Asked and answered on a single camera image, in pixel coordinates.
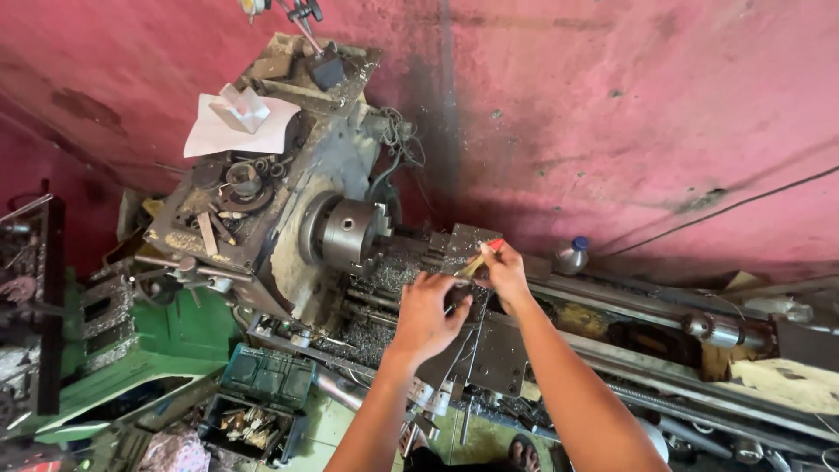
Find person's right hand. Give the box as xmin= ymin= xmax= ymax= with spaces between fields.
xmin=476 ymin=240 xmax=534 ymax=310

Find person's left hand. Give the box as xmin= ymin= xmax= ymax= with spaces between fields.
xmin=391 ymin=271 xmax=474 ymax=363

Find red-handled brush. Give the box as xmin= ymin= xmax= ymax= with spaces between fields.
xmin=455 ymin=237 xmax=506 ymax=279

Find grey bottle with blue cap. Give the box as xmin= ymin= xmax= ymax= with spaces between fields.
xmin=555 ymin=236 xmax=590 ymax=276

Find steel lathe chuck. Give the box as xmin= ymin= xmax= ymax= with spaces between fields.
xmin=300 ymin=191 xmax=395 ymax=276

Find person's foot in sandal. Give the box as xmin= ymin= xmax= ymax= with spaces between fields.
xmin=508 ymin=434 xmax=542 ymax=472

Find grey metal lathe machine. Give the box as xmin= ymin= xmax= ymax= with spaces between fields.
xmin=141 ymin=33 xmax=839 ymax=460

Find steel drill chuck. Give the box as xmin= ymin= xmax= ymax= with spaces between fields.
xmin=680 ymin=311 xmax=746 ymax=349

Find green plastic crate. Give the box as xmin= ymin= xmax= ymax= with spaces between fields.
xmin=219 ymin=342 xmax=318 ymax=411

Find black magnetic indicator base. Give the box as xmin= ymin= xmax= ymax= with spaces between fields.
xmin=305 ymin=42 xmax=347 ymax=93

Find black crate with tools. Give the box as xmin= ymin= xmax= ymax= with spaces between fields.
xmin=198 ymin=393 xmax=309 ymax=468

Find white block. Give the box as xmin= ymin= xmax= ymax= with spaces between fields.
xmin=210 ymin=83 xmax=271 ymax=135

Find white paper sheet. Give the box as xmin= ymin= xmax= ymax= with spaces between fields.
xmin=184 ymin=93 xmax=301 ymax=159

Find green machine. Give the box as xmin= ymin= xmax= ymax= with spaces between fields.
xmin=33 ymin=267 xmax=245 ymax=448

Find floral cloth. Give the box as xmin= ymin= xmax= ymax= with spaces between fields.
xmin=138 ymin=426 xmax=211 ymax=472

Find dark cluttered shelf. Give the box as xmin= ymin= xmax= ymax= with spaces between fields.
xmin=0 ymin=180 xmax=67 ymax=420

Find steel tool post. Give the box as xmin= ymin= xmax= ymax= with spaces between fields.
xmin=444 ymin=223 xmax=503 ymax=264

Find tangled grey wires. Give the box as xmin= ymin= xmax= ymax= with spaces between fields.
xmin=366 ymin=107 xmax=427 ymax=201

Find black wall cable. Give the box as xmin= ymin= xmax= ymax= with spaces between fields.
xmin=593 ymin=164 xmax=839 ymax=260

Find metal ring part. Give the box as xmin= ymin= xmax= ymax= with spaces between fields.
xmin=226 ymin=161 xmax=263 ymax=198

